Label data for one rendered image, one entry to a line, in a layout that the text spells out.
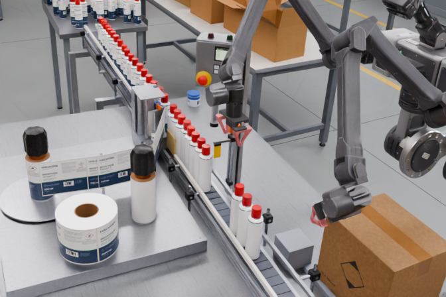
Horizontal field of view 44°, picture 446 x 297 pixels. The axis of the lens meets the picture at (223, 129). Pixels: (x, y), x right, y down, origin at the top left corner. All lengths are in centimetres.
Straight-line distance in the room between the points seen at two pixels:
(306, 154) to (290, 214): 206
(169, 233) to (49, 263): 42
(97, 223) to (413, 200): 261
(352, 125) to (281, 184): 91
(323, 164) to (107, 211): 254
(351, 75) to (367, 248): 50
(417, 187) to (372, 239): 245
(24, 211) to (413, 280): 134
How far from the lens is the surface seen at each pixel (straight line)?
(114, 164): 214
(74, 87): 390
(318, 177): 401
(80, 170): 212
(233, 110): 184
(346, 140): 151
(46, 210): 214
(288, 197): 231
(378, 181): 410
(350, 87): 156
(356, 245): 171
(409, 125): 213
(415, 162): 215
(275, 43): 371
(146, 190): 196
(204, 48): 203
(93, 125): 280
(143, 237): 199
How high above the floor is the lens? 216
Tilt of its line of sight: 29 degrees down
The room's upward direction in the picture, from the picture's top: 3 degrees clockwise
